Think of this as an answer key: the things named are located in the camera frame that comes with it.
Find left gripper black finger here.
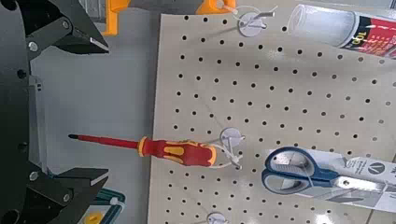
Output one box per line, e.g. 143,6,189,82
17,0,110,62
18,167,110,224

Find orange grey scraper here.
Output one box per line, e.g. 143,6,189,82
78,0,239,36

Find blue teal upright tool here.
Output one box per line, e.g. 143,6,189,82
76,188,127,224

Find red yellow screwdriver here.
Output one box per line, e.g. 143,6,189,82
68,133,218,167

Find beige perforated pegboard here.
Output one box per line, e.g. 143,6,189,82
148,0,396,224

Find white sealant tube red label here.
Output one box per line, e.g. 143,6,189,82
288,3,396,60

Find blue-handled scissors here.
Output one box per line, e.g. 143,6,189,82
261,147,390,200

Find blue handled scissors in pack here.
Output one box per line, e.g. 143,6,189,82
267,148,396,214

